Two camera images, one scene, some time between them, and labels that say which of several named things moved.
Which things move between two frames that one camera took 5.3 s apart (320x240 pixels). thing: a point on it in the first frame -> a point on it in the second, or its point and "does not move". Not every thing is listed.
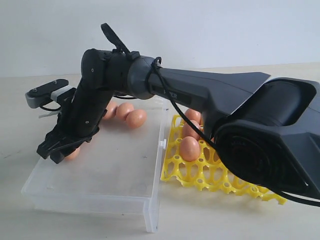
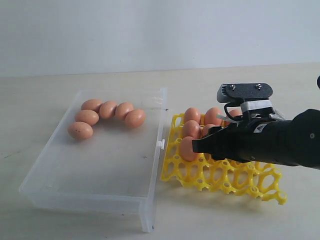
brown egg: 193,114 does not move
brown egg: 135,118 does not move
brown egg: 189,148 does not move
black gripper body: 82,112 -> 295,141
